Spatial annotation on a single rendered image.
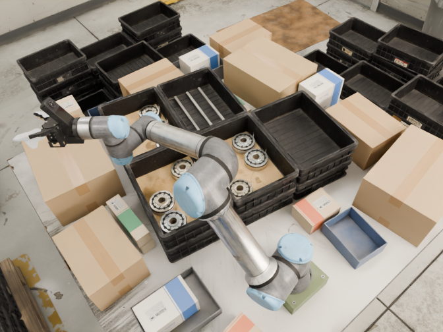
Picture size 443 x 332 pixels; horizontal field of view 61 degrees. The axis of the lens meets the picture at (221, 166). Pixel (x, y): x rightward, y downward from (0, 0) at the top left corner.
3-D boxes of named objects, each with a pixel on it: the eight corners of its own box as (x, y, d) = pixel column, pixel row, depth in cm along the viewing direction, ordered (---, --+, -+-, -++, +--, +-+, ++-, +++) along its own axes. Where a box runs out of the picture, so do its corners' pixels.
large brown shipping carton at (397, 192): (396, 153, 181) (411, 124, 165) (459, 187, 167) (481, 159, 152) (351, 205, 164) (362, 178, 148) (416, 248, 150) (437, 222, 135)
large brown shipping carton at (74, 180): (126, 195, 173) (115, 168, 157) (63, 226, 164) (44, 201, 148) (96, 141, 194) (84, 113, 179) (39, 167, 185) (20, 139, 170)
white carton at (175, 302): (182, 283, 145) (180, 275, 138) (200, 309, 139) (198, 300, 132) (137, 315, 138) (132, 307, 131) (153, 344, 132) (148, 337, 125)
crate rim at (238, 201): (300, 175, 150) (300, 171, 148) (235, 207, 142) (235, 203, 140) (248, 115, 172) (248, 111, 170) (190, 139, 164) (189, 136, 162)
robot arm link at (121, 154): (146, 151, 135) (137, 128, 127) (122, 170, 130) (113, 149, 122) (130, 143, 139) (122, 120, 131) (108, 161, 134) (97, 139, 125)
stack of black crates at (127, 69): (154, 88, 305) (143, 39, 270) (175, 107, 290) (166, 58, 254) (111, 110, 290) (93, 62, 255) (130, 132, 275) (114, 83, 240)
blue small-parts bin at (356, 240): (383, 251, 150) (388, 242, 145) (354, 269, 146) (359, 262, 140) (347, 214, 161) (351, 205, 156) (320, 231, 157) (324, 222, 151)
